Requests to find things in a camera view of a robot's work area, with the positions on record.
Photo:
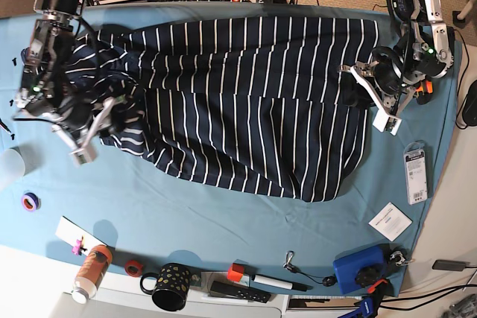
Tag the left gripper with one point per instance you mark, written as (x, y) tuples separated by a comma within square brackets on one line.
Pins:
[(386, 77)]

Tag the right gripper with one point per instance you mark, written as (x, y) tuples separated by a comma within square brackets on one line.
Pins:
[(77, 118)]

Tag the navy white striped t-shirt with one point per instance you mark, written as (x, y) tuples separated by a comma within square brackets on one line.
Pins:
[(256, 105)]

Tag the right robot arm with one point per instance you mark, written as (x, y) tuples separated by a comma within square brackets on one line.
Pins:
[(46, 94)]

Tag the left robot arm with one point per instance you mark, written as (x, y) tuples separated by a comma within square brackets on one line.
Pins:
[(419, 24)]

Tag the orange black utility knife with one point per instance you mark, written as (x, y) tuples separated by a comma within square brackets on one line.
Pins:
[(424, 92)]

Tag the clear plastic blister pack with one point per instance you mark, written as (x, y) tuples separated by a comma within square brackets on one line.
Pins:
[(414, 158)]

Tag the translucent plastic cup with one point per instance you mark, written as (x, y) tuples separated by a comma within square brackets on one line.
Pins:
[(12, 167)]

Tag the purple tape roll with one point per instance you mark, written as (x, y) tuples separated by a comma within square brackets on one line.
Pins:
[(30, 202)]

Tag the black round object right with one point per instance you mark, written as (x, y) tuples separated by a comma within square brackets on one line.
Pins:
[(469, 111)]

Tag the white paper sheet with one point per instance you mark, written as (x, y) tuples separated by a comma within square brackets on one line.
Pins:
[(69, 232)]

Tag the white square card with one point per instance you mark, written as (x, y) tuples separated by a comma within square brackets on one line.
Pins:
[(390, 222)]

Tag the pink clip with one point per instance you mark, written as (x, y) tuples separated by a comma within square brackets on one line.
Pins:
[(77, 249)]

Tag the orange black tool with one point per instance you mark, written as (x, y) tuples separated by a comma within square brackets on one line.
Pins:
[(451, 41)]

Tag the orange bottle white cap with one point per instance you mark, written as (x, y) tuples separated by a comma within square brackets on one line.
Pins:
[(91, 274)]

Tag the teal table cloth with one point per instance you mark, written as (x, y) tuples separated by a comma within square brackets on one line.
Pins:
[(155, 218)]

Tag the red tape roll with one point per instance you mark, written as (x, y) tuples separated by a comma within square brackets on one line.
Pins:
[(133, 268)]

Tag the blue box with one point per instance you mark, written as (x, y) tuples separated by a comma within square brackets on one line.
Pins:
[(360, 269)]

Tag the black power adapter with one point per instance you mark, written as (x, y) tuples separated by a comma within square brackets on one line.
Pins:
[(449, 265)]

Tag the metal carabiner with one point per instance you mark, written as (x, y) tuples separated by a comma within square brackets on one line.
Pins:
[(288, 261)]

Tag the black mug gold leaves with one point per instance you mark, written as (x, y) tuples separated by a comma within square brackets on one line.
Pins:
[(169, 287)]

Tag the blue clamp bottom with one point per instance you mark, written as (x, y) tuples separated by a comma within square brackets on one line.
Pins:
[(368, 307)]

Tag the white black marker pen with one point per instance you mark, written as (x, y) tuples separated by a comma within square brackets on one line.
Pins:
[(279, 283)]

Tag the red orange cube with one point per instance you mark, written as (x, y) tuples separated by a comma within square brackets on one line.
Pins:
[(235, 272)]

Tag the black remote control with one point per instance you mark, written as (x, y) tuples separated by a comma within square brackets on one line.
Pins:
[(242, 292)]

